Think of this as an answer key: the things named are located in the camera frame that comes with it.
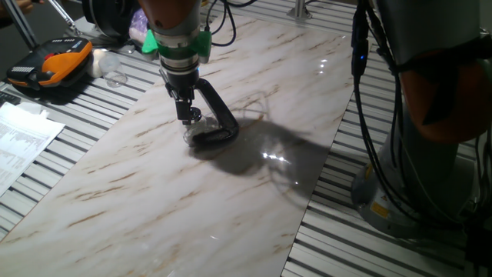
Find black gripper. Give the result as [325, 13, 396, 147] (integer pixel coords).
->
[164, 66, 204, 126]

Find small clear glass jar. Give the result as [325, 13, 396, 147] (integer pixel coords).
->
[181, 115, 211, 147]

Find black C-clamp with steel screw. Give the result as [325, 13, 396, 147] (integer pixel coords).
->
[159, 68, 241, 150]

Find bare person hand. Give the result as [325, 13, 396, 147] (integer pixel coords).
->
[14, 0, 45, 13]

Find clear plastic cup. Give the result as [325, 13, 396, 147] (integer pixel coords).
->
[98, 52, 128, 88]

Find marble patterned board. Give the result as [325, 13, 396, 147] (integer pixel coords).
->
[0, 15, 372, 277]

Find purple plastic bag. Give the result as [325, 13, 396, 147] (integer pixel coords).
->
[128, 9, 150, 44]

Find white round object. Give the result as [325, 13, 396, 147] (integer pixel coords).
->
[86, 48, 108, 79]

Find black round spool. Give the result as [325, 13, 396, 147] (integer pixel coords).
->
[81, 0, 141, 39]

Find orange and black teach pendant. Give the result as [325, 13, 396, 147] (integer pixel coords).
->
[5, 37, 95, 92]

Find thin metal rod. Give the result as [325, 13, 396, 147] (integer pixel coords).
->
[45, 0, 82, 38]

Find white printed paper sheets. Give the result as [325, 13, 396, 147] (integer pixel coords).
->
[0, 102, 66, 198]

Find black keyboard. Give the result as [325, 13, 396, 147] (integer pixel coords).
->
[0, 91, 22, 109]

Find dark aluminium profile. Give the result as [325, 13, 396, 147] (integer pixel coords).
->
[0, 0, 40, 52]

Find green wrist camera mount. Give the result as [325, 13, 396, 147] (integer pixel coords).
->
[141, 28, 214, 65]

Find aluminium post with foot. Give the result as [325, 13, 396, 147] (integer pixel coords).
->
[286, 0, 314, 20]

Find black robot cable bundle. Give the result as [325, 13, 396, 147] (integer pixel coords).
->
[203, 0, 427, 229]

